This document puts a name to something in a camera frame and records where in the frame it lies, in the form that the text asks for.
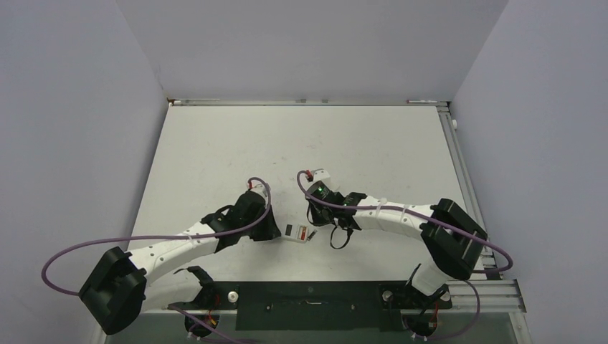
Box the white remote control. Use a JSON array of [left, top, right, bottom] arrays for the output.
[[281, 224, 307, 244]]

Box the dark battery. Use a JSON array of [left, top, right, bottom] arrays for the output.
[[307, 229, 318, 241]]

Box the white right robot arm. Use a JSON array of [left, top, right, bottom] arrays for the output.
[[305, 181, 488, 307]]

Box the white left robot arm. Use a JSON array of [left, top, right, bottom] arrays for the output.
[[78, 184, 280, 335]]

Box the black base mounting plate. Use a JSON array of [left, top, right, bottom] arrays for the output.
[[180, 281, 452, 332]]

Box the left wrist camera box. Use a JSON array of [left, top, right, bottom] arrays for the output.
[[249, 183, 267, 198]]

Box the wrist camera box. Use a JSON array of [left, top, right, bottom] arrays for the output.
[[305, 168, 333, 189], [249, 183, 267, 198]]

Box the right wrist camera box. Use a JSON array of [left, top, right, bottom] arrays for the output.
[[305, 168, 333, 189]]

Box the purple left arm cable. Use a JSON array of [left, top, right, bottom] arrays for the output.
[[41, 176, 272, 297]]

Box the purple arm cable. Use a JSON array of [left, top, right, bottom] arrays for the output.
[[41, 176, 272, 297], [296, 170, 514, 274]]

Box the aluminium rail back edge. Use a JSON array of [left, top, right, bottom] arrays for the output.
[[168, 98, 449, 108]]

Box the aluminium rail edge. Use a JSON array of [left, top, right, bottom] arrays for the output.
[[168, 98, 449, 108], [437, 105, 495, 267]]

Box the aluminium rail right edge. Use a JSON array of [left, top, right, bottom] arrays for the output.
[[437, 105, 495, 267]]

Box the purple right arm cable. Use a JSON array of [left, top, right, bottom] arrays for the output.
[[296, 170, 514, 274]]

